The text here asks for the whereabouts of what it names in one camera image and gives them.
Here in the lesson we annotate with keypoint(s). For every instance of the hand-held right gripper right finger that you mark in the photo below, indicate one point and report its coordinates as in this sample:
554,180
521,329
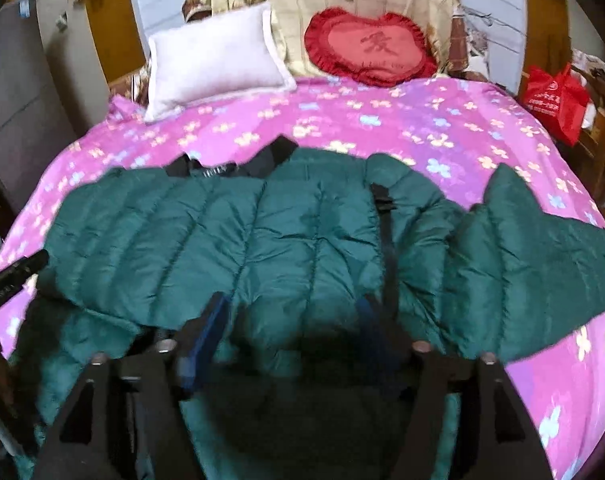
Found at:
370,330

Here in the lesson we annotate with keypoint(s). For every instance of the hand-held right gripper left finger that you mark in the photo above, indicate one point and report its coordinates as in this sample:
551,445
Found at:
208,340

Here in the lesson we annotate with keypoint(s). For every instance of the green puffer jacket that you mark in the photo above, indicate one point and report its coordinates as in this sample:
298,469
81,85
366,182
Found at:
282,240

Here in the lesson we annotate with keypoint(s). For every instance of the grey refrigerator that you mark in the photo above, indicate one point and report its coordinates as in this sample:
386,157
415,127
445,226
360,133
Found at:
17,100

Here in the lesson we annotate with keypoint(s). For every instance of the pink floral bed sheet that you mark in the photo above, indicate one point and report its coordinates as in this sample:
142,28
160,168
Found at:
382,125

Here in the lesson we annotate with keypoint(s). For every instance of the wooden bed headboard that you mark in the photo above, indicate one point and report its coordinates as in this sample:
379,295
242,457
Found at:
115,35

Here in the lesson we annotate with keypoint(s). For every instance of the white pillow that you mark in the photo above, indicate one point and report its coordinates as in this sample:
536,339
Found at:
217,65

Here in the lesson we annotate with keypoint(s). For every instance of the red heart cushion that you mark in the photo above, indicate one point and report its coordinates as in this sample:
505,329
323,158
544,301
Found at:
372,50

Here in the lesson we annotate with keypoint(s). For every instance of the red plastic bag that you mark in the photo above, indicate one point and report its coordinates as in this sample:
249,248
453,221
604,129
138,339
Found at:
557,100

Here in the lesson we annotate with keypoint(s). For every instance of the wooden shelf rack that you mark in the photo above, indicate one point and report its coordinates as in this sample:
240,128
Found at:
600,125

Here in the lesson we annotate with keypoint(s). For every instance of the wall socket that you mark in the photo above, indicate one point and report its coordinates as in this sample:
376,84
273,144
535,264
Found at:
62,23

